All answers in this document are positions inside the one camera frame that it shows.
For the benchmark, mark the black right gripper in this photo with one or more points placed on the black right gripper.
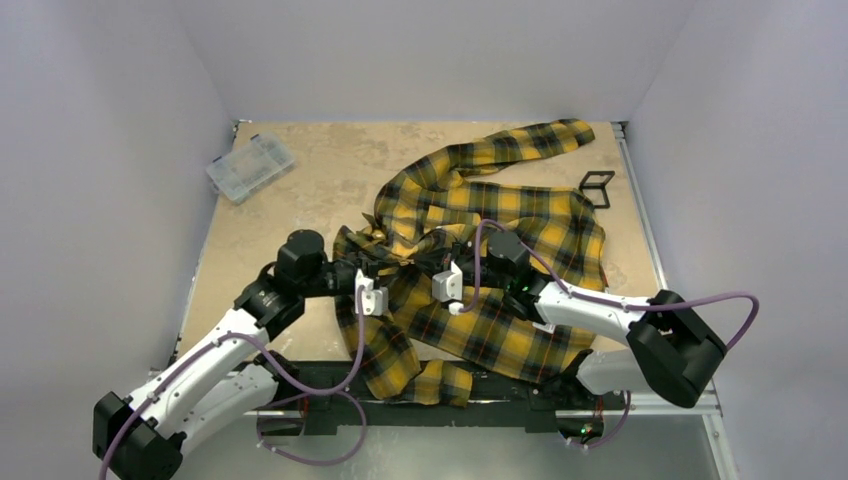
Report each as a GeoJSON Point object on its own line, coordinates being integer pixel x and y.
{"type": "Point", "coordinates": [452, 259]}

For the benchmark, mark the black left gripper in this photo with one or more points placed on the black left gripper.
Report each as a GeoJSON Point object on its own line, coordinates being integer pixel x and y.
{"type": "Point", "coordinates": [373, 265]}

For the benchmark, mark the yellow plaid flannel shirt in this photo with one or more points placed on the yellow plaid flannel shirt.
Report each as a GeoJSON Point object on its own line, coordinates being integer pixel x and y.
{"type": "Point", "coordinates": [446, 200]}

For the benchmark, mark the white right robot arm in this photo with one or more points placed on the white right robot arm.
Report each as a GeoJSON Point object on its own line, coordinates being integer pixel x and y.
{"type": "Point", "coordinates": [668, 349]}

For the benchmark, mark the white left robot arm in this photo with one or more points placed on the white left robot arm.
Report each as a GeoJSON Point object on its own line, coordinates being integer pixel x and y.
{"type": "Point", "coordinates": [147, 433]}

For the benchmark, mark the clear plastic organizer box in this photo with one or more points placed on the clear plastic organizer box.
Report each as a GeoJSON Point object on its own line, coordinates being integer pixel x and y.
{"type": "Point", "coordinates": [249, 168]}

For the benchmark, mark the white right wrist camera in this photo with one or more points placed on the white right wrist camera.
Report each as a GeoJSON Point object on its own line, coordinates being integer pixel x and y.
{"type": "Point", "coordinates": [447, 288]}

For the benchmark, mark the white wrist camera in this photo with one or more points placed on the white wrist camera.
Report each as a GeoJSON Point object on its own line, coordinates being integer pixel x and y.
{"type": "Point", "coordinates": [369, 299]}
{"type": "Point", "coordinates": [447, 288]}

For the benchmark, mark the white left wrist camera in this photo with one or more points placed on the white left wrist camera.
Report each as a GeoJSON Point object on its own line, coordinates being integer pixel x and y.
{"type": "Point", "coordinates": [369, 299]}

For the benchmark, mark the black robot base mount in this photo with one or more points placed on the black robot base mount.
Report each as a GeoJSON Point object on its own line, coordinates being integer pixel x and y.
{"type": "Point", "coordinates": [456, 394]}

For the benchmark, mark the black rectangular frame stand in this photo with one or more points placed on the black rectangular frame stand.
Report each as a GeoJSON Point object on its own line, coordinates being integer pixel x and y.
{"type": "Point", "coordinates": [596, 181]}

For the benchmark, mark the aluminium rail frame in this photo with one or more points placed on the aluminium rail frame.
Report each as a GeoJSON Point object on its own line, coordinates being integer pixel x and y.
{"type": "Point", "coordinates": [460, 302]}

